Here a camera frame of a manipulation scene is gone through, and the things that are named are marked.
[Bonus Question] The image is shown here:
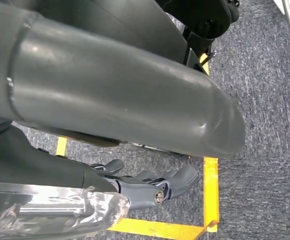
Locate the yellow floor tape square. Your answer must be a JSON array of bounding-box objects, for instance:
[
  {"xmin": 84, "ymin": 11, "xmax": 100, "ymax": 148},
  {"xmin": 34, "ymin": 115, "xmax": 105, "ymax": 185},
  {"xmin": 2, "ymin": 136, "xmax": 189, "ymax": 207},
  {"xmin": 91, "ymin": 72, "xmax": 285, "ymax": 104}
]
[{"xmin": 55, "ymin": 52, "xmax": 220, "ymax": 240}]

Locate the black robot lower body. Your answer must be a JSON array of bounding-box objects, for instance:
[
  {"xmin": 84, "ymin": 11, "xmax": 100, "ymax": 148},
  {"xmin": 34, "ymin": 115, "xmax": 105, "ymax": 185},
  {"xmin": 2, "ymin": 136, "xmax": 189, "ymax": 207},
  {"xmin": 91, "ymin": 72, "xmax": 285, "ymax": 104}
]
[{"xmin": 10, "ymin": 0, "xmax": 240, "ymax": 74}]

